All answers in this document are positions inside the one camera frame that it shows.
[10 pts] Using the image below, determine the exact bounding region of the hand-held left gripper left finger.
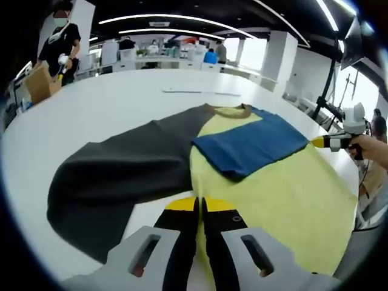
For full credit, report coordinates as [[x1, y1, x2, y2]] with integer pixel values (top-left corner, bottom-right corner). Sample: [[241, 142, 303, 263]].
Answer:
[[59, 196, 200, 291]]

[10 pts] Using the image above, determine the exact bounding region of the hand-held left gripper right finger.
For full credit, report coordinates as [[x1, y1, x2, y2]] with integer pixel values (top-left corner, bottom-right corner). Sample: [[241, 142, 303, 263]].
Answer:
[[201, 196, 343, 291]]

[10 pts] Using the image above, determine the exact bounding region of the yellow blue grey garment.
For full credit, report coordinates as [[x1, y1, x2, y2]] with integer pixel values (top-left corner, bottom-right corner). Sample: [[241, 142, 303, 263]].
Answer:
[[45, 102, 359, 276]]

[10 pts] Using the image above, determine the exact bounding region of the person's right hand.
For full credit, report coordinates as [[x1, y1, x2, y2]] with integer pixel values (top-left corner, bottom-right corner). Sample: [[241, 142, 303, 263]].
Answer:
[[353, 135, 380, 162]]

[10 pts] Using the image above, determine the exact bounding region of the black stand pole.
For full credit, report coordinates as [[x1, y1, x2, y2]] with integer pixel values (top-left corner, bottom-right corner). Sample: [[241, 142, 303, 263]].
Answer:
[[312, 57, 339, 122]]

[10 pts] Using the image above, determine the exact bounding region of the black monitor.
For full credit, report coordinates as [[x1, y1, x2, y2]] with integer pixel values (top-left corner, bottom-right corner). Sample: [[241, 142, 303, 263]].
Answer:
[[341, 18, 381, 71]]

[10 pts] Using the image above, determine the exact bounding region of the ceiling light strip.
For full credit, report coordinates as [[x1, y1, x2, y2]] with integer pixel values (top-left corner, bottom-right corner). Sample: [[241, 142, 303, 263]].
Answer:
[[315, 0, 339, 31], [118, 28, 226, 40], [98, 13, 252, 39]]

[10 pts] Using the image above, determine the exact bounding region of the blue storage bin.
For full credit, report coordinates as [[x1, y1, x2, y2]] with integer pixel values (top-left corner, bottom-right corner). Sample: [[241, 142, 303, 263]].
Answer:
[[203, 49, 219, 65]]

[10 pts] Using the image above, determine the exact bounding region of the white cabinet counter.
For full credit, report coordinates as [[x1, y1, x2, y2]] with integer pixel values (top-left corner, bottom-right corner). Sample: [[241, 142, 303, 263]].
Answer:
[[133, 56, 222, 72]]

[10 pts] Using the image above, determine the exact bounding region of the brown cardboard box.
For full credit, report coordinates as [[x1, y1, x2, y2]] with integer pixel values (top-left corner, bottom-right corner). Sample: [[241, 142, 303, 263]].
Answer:
[[24, 65, 62, 104]]

